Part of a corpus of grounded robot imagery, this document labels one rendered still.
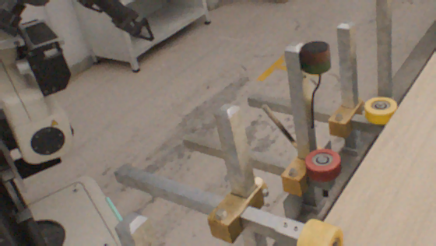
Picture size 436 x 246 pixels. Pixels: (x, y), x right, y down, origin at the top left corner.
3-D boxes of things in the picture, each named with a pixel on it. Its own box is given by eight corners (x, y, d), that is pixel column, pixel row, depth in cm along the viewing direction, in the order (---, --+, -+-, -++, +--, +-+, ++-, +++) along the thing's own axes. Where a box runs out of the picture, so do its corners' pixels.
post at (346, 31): (346, 171, 151) (335, 24, 125) (351, 164, 153) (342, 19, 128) (357, 174, 149) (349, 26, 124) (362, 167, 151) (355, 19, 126)
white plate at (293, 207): (286, 230, 124) (281, 200, 119) (331, 166, 142) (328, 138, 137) (288, 231, 124) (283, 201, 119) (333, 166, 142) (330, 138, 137)
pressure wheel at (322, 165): (303, 202, 118) (298, 163, 112) (318, 180, 124) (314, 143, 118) (334, 212, 114) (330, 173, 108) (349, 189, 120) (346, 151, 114)
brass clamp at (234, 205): (209, 235, 96) (203, 216, 94) (247, 190, 106) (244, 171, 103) (235, 246, 93) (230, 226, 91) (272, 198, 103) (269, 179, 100)
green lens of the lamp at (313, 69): (297, 72, 105) (296, 62, 104) (311, 59, 109) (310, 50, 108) (323, 76, 102) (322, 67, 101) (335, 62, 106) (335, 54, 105)
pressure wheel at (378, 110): (374, 152, 130) (373, 115, 124) (360, 135, 137) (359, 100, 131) (402, 143, 132) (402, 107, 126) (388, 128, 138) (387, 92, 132)
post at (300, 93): (305, 212, 130) (283, 46, 105) (311, 204, 133) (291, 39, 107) (318, 216, 129) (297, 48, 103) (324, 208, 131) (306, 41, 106)
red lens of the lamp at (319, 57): (296, 61, 104) (295, 52, 102) (309, 48, 108) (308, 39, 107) (322, 65, 101) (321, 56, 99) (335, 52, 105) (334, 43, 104)
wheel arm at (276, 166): (184, 151, 137) (181, 138, 135) (193, 144, 139) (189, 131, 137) (329, 194, 116) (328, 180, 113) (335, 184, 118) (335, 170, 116)
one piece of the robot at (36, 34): (30, 103, 158) (1, 40, 147) (12, 73, 179) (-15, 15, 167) (82, 83, 165) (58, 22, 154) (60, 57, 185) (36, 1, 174)
